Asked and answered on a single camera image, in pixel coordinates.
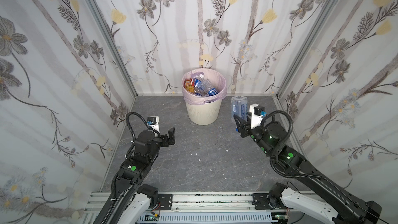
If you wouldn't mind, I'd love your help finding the clear bottle blue cap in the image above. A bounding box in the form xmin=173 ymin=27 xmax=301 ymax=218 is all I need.
xmin=231 ymin=95 xmax=248 ymax=121

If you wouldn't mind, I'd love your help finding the tall clear bottle blue label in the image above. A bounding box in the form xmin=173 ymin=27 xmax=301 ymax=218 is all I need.
xmin=193 ymin=74 xmax=205 ymax=96

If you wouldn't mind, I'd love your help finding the orange red drink bottle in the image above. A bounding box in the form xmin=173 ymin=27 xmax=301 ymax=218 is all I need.
xmin=184 ymin=78 xmax=194 ymax=93

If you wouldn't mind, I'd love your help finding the clear bottle white cap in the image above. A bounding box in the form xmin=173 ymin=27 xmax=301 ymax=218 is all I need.
xmin=202 ymin=79 xmax=219 ymax=96

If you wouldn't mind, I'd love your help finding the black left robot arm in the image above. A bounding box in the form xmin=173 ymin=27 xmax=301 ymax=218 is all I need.
xmin=94 ymin=112 xmax=175 ymax=224

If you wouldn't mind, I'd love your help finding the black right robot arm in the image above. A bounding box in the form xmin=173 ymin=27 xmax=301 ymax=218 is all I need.
xmin=234 ymin=111 xmax=382 ymax=224

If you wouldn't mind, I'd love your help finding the cream plastic waste bin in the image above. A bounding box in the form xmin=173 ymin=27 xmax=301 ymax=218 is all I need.
xmin=185 ymin=100 xmax=222 ymax=125

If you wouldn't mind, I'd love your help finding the pink bin liner bag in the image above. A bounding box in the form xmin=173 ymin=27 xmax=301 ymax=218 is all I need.
xmin=181 ymin=68 xmax=227 ymax=105

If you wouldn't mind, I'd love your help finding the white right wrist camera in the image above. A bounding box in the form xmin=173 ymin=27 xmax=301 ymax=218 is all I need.
xmin=249 ymin=104 xmax=267 ymax=129

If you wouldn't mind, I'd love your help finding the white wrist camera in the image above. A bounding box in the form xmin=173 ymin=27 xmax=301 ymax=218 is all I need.
xmin=147 ymin=116 xmax=160 ymax=132
xmin=249 ymin=104 xmax=267 ymax=129

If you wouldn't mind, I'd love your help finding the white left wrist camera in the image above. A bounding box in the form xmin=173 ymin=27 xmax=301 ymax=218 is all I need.
xmin=147 ymin=116 xmax=160 ymax=132

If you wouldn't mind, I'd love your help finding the white cable duct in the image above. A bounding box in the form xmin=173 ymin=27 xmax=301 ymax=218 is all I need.
xmin=136 ymin=212 xmax=278 ymax=224

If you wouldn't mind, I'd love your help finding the aluminium mounting rail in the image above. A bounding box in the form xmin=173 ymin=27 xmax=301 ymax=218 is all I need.
xmin=82 ymin=192 xmax=330 ymax=215

